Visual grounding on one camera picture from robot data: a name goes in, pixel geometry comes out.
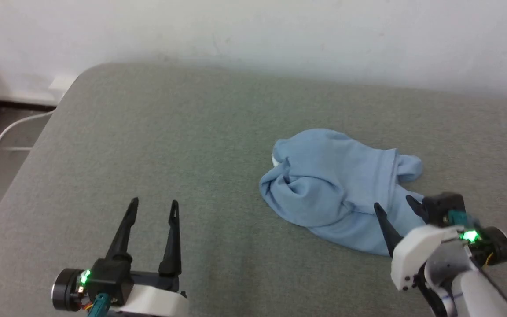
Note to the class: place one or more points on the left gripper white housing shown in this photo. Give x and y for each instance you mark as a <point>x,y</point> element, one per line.
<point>156,301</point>

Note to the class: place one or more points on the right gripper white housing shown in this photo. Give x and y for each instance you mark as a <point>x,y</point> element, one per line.
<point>416,253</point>

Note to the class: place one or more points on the light blue garment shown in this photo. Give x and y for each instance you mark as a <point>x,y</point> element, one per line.
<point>332,185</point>

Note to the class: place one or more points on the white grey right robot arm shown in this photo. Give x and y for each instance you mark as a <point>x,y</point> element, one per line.
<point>460,290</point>

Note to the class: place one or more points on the white garment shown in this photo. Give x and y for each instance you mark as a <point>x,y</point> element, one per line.
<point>275,159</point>

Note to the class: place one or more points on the grey-green fabric sofa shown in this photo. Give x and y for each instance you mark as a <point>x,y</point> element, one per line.
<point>192,167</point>

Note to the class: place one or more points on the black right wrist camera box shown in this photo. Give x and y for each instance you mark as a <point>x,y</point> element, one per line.
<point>442,207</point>

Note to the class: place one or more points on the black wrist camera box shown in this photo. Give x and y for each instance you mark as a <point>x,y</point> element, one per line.
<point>442,207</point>
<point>110,279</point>

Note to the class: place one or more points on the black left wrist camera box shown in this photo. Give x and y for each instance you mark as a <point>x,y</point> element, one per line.
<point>110,279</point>

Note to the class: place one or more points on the teal right camera connector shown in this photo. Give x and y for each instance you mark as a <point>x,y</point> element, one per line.
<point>459,218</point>

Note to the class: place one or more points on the teal camera connector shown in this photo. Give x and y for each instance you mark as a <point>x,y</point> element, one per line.
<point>99,306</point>
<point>459,218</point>

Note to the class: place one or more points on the teal left camera connector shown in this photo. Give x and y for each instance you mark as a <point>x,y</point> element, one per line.
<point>99,306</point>

